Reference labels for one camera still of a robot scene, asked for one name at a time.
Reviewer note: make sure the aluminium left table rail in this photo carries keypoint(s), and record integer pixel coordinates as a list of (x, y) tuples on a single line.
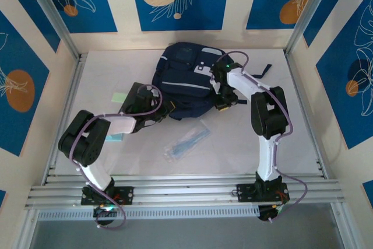
[(73, 85)]

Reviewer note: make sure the aluminium left frame post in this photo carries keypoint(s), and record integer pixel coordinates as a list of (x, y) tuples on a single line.
[(52, 13)]

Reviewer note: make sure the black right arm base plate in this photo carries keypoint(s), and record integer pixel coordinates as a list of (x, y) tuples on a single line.
[(246, 192)]

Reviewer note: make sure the navy blue student backpack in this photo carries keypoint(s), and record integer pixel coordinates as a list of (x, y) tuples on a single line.
[(186, 77)]

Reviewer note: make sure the clear bag of blue pens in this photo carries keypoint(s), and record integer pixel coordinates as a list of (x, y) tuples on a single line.
[(186, 144)]

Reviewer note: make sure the aluminium lower frame rail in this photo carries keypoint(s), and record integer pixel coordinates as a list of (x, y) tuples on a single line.
[(26, 231), (342, 228)]

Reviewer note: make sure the aluminium right table rail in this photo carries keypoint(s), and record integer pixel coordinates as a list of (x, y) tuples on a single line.
[(297, 80)]

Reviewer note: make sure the aluminium right frame post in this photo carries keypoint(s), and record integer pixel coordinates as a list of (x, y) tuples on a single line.
[(316, 13)]

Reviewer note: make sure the black base controller board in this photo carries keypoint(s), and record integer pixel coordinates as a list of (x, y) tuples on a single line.
[(268, 212), (105, 214)]

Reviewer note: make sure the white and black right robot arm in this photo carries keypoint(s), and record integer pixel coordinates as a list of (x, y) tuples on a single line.
[(266, 158)]

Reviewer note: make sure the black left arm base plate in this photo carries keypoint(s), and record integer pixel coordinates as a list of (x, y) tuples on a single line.
[(125, 195)]

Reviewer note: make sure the aluminium cross rails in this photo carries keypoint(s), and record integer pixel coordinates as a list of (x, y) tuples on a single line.
[(186, 193)]

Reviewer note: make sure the aluminium frame post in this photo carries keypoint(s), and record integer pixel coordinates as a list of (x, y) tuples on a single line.
[(52, 13), (316, 13)]

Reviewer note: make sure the aluminium table rail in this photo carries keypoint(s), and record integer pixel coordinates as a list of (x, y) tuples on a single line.
[(73, 85), (297, 80)]

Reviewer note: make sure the pale green sticky note pad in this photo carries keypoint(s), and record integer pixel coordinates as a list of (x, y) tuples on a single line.
[(118, 98)]

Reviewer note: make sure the light blue note pad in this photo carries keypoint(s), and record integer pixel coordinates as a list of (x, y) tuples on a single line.
[(115, 137)]

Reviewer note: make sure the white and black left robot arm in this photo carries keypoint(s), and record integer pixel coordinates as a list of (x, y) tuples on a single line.
[(96, 173)]

